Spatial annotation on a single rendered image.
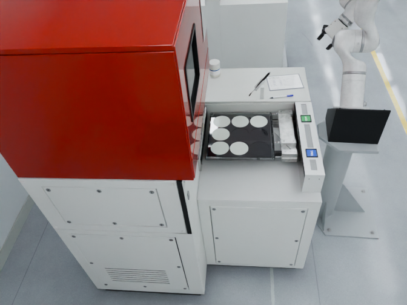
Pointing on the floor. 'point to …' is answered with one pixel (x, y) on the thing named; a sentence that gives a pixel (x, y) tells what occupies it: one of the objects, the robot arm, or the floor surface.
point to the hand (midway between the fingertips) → (323, 43)
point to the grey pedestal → (344, 192)
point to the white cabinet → (257, 232)
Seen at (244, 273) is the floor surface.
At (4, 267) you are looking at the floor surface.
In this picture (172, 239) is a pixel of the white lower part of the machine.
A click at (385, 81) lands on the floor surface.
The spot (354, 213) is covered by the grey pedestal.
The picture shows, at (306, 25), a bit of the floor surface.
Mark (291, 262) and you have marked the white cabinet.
